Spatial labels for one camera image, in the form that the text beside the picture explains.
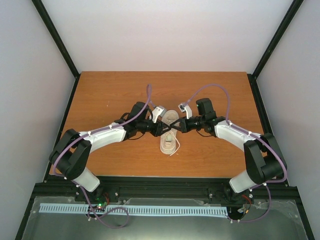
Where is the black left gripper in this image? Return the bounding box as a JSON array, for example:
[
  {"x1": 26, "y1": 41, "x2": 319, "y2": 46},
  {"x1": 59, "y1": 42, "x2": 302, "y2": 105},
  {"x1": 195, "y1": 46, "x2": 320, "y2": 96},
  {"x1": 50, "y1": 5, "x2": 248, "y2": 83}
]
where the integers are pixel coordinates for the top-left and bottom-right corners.
[{"x1": 137, "y1": 118, "x2": 171, "y2": 137}]

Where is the white shoelace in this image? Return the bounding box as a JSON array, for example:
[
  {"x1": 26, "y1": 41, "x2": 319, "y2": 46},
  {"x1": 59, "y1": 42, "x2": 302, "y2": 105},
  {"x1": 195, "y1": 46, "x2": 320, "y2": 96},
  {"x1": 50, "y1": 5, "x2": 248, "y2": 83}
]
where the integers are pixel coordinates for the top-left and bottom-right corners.
[{"x1": 159, "y1": 128, "x2": 181, "y2": 156}]

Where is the white canvas sneaker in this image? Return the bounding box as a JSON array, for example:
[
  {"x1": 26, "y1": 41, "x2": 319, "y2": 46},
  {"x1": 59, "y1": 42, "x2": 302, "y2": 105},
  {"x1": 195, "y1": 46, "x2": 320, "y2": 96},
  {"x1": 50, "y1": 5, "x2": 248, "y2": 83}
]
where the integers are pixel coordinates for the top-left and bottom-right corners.
[{"x1": 159, "y1": 110, "x2": 179, "y2": 156}]

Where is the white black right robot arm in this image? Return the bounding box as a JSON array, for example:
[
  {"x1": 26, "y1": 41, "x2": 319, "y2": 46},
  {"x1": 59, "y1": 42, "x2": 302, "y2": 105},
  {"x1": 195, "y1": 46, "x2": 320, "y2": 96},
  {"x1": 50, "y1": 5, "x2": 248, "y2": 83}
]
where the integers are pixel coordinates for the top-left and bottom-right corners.
[{"x1": 176, "y1": 98, "x2": 287, "y2": 194}]

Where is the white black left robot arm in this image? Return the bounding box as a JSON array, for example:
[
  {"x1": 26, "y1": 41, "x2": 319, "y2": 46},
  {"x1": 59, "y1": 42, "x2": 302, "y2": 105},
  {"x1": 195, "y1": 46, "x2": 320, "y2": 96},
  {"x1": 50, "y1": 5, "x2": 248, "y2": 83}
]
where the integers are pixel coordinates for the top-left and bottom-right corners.
[{"x1": 49, "y1": 101, "x2": 170, "y2": 202}]

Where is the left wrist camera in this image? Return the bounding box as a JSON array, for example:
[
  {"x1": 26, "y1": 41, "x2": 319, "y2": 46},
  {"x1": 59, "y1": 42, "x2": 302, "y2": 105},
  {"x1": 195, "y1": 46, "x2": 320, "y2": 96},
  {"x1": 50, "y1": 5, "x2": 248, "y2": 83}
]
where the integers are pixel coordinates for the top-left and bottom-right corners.
[{"x1": 151, "y1": 105, "x2": 167, "y2": 123}]

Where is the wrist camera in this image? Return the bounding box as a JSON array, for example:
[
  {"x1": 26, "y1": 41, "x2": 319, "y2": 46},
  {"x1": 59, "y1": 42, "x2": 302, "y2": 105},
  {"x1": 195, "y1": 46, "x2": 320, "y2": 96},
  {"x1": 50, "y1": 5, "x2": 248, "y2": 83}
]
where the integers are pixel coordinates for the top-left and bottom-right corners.
[
  {"x1": 178, "y1": 100, "x2": 193, "y2": 119},
  {"x1": 151, "y1": 105, "x2": 167, "y2": 123}
]

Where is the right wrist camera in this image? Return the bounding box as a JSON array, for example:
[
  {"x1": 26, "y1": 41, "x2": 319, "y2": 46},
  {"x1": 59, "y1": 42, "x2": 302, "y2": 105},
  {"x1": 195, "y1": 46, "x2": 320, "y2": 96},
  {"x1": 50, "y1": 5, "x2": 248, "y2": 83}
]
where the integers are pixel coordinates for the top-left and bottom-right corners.
[{"x1": 178, "y1": 100, "x2": 193, "y2": 119}]

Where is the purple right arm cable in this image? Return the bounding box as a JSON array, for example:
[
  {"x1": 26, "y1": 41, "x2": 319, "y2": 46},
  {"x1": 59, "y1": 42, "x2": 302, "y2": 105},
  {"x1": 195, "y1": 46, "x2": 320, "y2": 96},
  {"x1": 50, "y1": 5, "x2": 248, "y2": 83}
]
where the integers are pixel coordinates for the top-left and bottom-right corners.
[{"x1": 186, "y1": 83, "x2": 288, "y2": 223}]

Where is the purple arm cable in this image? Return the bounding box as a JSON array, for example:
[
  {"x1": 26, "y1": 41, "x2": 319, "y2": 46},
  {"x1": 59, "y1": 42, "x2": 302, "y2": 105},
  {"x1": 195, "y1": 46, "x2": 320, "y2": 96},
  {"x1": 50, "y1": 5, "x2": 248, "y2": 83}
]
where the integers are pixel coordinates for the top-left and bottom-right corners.
[
  {"x1": 52, "y1": 83, "x2": 153, "y2": 229},
  {"x1": 186, "y1": 83, "x2": 288, "y2": 223}
]

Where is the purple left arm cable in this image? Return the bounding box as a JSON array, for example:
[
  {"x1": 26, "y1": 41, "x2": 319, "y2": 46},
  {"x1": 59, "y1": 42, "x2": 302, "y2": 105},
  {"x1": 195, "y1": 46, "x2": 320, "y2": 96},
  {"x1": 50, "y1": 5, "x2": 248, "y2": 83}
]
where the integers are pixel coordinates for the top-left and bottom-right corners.
[{"x1": 52, "y1": 83, "x2": 153, "y2": 229}]

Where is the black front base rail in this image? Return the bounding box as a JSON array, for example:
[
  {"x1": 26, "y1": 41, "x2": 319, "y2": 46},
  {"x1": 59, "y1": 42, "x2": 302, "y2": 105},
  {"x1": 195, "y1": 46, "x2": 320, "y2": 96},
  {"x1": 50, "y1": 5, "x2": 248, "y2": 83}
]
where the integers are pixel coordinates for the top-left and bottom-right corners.
[{"x1": 34, "y1": 174, "x2": 298, "y2": 208}]

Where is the black frame rail left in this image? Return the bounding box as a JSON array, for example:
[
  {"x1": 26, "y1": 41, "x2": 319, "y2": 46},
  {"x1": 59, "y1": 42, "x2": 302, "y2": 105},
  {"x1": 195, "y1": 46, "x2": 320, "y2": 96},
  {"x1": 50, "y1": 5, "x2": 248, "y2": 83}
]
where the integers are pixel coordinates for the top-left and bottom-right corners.
[{"x1": 31, "y1": 0, "x2": 81, "y2": 79}]

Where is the black frame rail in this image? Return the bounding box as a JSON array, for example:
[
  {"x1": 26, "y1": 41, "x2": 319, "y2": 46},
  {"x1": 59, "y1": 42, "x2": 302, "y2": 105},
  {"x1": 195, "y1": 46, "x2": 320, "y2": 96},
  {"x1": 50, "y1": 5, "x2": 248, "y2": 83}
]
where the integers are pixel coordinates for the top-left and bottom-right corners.
[
  {"x1": 251, "y1": 0, "x2": 305, "y2": 78},
  {"x1": 31, "y1": 0, "x2": 81, "y2": 79}
]

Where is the light blue cable duct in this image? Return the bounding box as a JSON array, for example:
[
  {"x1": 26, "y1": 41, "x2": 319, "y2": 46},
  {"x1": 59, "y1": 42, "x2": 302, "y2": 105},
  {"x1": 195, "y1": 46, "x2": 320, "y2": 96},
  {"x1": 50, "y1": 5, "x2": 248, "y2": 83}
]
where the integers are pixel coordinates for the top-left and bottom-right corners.
[{"x1": 38, "y1": 203, "x2": 228, "y2": 218}]

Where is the black frame rail right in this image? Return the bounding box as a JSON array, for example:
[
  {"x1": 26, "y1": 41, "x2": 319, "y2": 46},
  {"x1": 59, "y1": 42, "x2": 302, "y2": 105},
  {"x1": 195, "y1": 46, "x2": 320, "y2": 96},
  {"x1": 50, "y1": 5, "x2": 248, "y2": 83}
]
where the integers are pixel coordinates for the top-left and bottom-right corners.
[{"x1": 251, "y1": 0, "x2": 305, "y2": 78}]

